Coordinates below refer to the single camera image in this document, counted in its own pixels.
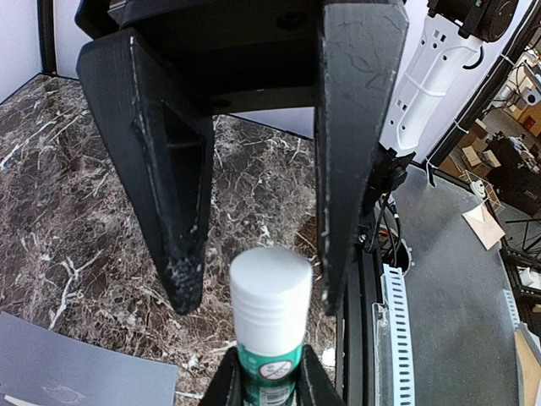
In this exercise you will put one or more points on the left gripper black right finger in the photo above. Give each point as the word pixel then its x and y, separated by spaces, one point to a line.
pixel 314 386

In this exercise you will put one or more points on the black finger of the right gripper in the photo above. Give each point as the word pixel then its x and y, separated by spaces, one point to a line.
pixel 360 45
pixel 160 139

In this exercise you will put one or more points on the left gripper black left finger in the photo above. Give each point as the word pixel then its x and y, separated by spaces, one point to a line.
pixel 225 388

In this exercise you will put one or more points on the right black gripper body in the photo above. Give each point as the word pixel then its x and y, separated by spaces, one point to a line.
pixel 223 56

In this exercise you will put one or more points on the white green glue stick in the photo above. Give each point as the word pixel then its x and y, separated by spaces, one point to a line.
pixel 270 291

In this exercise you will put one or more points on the grey blue envelope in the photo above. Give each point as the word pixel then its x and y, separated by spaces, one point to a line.
pixel 40 367

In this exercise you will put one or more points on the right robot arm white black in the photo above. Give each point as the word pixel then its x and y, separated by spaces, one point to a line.
pixel 453 33

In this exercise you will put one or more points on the beige envelope on floor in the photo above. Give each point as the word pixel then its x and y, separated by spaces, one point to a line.
pixel 487 229

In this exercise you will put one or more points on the black curved front rail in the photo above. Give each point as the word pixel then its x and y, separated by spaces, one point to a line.
pixel 355 359

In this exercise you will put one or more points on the white slotted cable duct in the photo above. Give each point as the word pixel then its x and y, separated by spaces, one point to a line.
pixel 403 386

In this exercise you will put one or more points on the right black frame post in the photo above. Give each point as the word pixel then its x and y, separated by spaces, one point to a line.
pixel 487 90

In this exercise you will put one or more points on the black frame post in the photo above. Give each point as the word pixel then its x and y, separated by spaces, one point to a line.
pixel 45 14
pixel 487 90

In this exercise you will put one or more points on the left black frame post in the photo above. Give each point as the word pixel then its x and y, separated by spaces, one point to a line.
pixel 45 14

